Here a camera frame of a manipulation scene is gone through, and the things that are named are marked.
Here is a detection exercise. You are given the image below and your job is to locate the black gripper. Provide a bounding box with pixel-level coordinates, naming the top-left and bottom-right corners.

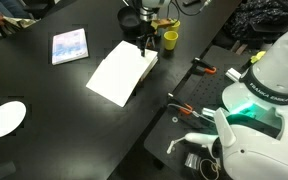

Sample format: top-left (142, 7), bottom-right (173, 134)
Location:
top-left (136, 21), bottom-right (156, 57)

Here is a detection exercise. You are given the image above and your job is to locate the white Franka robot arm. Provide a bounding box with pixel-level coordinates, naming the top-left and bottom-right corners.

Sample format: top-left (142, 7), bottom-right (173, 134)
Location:
top-left (154, 31), bottom-right (288, 180)

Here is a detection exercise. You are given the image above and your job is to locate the light blue paperback book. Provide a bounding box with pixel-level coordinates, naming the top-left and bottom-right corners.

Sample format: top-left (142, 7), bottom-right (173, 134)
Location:
top-left (52, 28), bottom-right (89, 65)

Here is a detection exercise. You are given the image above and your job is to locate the yellow cup near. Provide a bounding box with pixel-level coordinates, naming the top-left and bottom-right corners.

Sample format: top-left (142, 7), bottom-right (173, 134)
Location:
top-left (164, 31), bottom-right (178, 50)

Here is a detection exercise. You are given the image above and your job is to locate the yellow cup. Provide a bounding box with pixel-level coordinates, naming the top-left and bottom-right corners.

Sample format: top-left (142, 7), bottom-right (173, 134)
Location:
top-left (167, 21), bottom-right (181, 32)
top-left (164, 31), bottom-right (178, 50)

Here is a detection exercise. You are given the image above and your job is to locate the black bowl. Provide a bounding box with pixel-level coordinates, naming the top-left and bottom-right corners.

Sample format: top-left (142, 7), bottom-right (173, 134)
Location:
top-left (117, 6), bottom-right (141, 33)

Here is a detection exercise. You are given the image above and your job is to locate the yellow cup far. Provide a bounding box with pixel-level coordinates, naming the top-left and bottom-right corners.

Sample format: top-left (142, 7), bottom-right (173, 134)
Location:
top-left (167, 21), bottom-right (181, 32)

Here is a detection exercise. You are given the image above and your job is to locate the orange black clamp far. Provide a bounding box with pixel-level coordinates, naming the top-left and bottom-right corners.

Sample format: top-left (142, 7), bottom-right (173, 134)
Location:
top-left (192, 57), bottom-right (217, 74)

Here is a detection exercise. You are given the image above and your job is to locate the orange black clamp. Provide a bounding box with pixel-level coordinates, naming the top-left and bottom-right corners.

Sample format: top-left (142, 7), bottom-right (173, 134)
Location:
top-left (192, 57), bottom-right (217, 74)
top-left (167, 93), bottom-right (193, 115)

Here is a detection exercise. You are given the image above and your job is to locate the orange black clamp near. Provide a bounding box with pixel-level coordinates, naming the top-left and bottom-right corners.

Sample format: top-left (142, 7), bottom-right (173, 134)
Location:
top-left (167, 93), bottom-right (193, 115)

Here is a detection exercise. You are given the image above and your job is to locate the black perforated mounting board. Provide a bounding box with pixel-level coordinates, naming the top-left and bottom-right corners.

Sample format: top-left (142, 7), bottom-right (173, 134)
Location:
top-left (144, 46), bottom-right (256, 180)

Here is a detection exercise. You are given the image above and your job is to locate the dark patterned cloth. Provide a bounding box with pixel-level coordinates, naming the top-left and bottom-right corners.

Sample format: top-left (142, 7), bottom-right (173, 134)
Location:
top-left (224, 0), bottom-right (288, 39)

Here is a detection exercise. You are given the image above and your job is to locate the small plastic bag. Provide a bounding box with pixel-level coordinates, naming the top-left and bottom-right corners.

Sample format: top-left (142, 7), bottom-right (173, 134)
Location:
top-left (185, 153), bottom-right (200, 170)

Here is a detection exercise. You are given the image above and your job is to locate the person in grey sweater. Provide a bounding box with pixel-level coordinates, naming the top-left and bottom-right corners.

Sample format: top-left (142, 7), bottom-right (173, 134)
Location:
top-left (0, 0), bottom-right (30, 26)

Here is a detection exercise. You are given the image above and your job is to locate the white paper plate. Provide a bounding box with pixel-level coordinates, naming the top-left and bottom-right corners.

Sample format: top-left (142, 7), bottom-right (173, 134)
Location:
top-left (0, 101), bottom-right (26, 138)

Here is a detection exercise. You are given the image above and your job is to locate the white cable with plug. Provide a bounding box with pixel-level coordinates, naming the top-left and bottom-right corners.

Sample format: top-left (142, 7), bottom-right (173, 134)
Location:
top-left (166, 134), bottom-right (205, 155)

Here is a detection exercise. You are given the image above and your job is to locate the coiled tan string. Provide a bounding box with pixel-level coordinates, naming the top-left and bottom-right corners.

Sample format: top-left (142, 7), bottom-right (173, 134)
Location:
top-left (199, 157), bottom-right (222, 174)

